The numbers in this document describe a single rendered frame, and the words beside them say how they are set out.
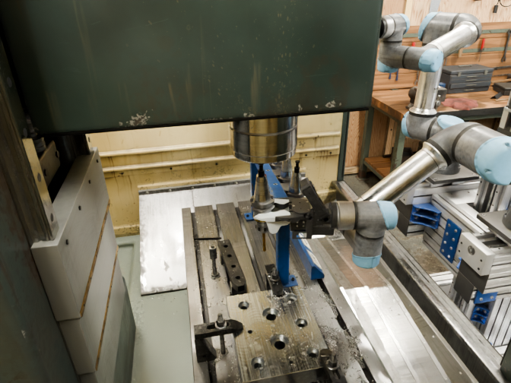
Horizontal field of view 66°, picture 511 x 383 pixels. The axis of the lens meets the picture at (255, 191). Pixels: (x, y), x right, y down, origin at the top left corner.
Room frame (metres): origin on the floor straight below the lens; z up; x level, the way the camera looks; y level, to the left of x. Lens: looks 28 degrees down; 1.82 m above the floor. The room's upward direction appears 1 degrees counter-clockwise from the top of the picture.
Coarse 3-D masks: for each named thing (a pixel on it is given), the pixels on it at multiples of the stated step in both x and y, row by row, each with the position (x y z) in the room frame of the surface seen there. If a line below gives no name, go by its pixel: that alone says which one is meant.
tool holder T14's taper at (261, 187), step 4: (256, 176) 0.88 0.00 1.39; (264, 176) 0.87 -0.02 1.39; (256, 180) 0.87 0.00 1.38; (260, 180) 0.87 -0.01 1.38; (264, 180) 0.87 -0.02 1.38; (256, 184) 0.87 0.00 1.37; (260, 184) 0.87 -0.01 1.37; (264, 184) 0.87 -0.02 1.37; (256, 188) 0.87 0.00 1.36; (260, 188) 0.86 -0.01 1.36; (264, 188) 0.86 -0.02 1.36; (268, 188) 0.88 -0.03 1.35; (256, 192) 0.87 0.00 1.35; (260, 192) 0.86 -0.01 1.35; (264, 192) 0.86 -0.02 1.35; (268, 192) 0.87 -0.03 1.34; (256, 196) 0.87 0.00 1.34; (260, 196) 0.86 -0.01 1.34; (264, 196) 0.86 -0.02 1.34; (268, 196) 0.87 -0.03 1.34; (256, 200) 0.87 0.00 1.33; (260, 200) 0.86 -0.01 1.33; (264, 200) 0.86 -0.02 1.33; (268, 200) 0.87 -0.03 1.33
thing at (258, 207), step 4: (252, 196) 0.90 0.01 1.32; (272, 196) 0.89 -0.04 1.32; (252, 200) 0.88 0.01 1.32; (272, 200) 0.87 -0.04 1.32; (252, 204) 0.86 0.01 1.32; (256, 204) 0.85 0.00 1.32; (260, 204) 0.85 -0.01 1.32; (264, 204) 0.85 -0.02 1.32; (268, 204) 0.85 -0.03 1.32; (272, 204) 0.86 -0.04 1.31; (252, 208) 0.87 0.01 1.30; (256, 208) 0.86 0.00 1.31; (260, 208) 0.86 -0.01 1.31; (264, 208) 0.85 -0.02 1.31; (268, 208) 0.86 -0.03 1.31; (272, 208) 0.86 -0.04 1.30; (256, 212) 0.85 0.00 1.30; (260, 212) 0.85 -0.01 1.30; (264, 212) 0.85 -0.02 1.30; (268, 212) 0.85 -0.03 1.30
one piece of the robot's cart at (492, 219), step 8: (480, 216) 1.22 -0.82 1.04; (488, 216) 1.21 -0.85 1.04; (496, 216) 1.21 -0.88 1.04; (488, 224) 1.17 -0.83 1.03; (496, 224) 1.16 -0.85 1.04; (488, 232) 1.18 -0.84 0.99; (496, 232) 1.13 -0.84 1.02; (504, 232) 1.11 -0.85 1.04; (504, 240) 1.12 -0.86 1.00; (496, 248) 1.08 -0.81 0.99; (504, 248) 1.08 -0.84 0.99
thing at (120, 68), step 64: (0, 0) 0.68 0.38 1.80; (64, 0) 0.69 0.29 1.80; (128, 0) 0.71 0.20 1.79; (192, 0) 0.73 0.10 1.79; (256, 0) 0.75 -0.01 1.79; (320, 0) 0.77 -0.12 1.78; (64, 64) 0.69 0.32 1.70; (128, 64) 0.71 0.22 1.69; (192, 64) 0.73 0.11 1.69; (256, 64) 0.75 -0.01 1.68; (320, 64) 0.77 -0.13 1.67; (64, 128) 0.69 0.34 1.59; (128, 128) 0.71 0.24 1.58
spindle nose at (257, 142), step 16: (240, 128) 0.82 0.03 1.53; (256, 128) 0.80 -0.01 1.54; (272, 128) 0.80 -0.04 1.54; (288, 128) 0.82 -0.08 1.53; (240, 144) 0.82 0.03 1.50; (256, 144) 0.80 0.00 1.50; (272, 144) 0.80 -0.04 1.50; (288, 144) 0.82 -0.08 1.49; (256, 160) 0.81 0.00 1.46; (272, 160) 0.81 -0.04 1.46
